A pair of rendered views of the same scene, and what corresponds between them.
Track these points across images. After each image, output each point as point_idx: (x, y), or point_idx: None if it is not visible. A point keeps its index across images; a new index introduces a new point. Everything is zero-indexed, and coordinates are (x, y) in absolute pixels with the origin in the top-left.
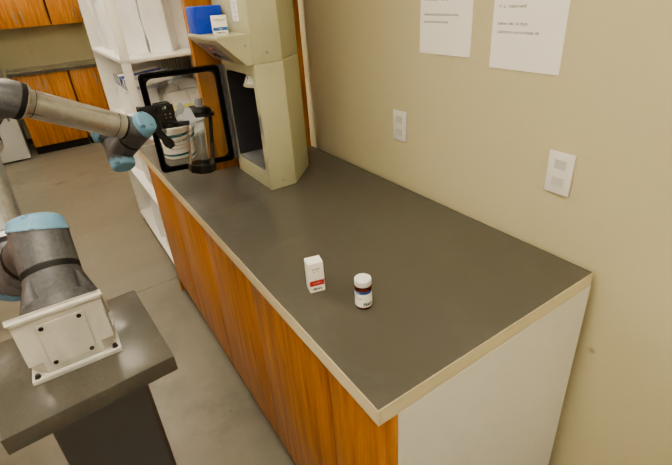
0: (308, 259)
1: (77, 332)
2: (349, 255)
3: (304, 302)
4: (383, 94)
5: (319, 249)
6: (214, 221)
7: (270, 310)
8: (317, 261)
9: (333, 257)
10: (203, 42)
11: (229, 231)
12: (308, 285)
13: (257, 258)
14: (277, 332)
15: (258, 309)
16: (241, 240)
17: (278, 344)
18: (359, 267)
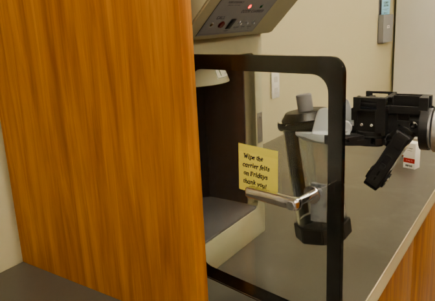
0: (414, 142)
1: None
2: (356, 167)
3: (430, 166)
4: None
5: (364, 176)
6: (391, 236)
7: (424, 225)
8: (412, 140)
9: (367, 170)
10: None
11: (397, 219)
12: (417, 163)
13: (414, 192)
14: (424, 241)
15: (415, 259)
16: (401, 207)
17: (423, 257)
18: (367, 162)
